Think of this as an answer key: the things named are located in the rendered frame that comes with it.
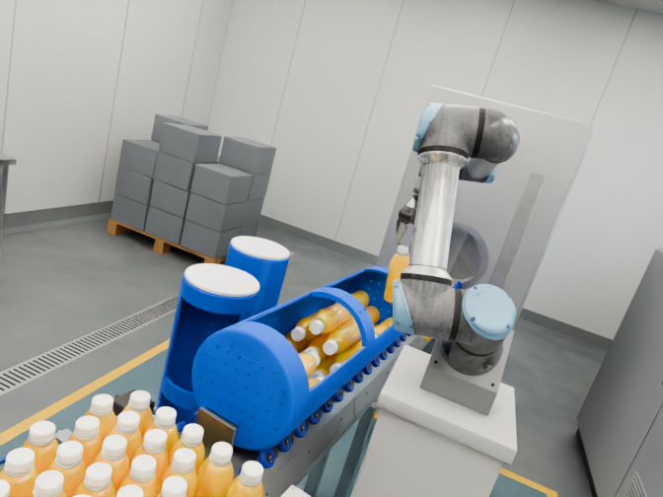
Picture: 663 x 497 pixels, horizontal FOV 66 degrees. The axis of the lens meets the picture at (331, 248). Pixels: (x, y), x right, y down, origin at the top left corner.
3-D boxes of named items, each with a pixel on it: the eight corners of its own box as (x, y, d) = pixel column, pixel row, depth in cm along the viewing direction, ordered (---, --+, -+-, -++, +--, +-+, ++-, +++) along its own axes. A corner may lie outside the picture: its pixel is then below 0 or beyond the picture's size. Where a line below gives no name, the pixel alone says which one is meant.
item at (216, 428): (229, 471, 112) (242, 425, 109) (222, 477, 110) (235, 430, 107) (194, 449, 116) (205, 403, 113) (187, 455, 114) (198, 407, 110)
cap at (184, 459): (173, 469, 88) (175, 461, 88) (172, 454, 91) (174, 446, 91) (195, 469, 89) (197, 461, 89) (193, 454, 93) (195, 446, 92)
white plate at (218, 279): (183, 258, 195) (183, 261, 196) (186, 288, 171) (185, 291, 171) (253, 268, 206) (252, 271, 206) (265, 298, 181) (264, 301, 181)
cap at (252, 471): (265, 473, 93) (267, 465, 93) (254, 485, 90) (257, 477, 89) (248, 463, 94) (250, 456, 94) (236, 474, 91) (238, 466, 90)
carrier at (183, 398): (144, 447, 219) (142, 498, 194) (182, 261, 196) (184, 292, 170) (210, 448, 230) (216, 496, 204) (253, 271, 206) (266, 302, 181)
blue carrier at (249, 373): (405, 350, 189) (423, 279, 182) (281, 473, 111) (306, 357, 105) (337, 324, 200) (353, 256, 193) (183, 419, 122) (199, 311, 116)
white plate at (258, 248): (300, 253, 243) (300, 255, 244) (256, 234, 254) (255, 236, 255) (266, 261, 219) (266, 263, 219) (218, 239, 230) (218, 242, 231)
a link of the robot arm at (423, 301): (457, 343, 106) (487, 98, 113) (386, 331, 108) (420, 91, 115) (450, 341, 118) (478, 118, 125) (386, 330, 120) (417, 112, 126)
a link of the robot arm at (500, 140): (539, 106, 111) (494, 156, 159) (487, 100, 112) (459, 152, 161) (532, 157, 111) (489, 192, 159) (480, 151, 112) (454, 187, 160)
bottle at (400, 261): (379, 297, 179) (389, 247, 175) (396, 298, 182) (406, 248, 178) (389, 305, 173) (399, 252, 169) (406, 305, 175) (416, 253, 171)
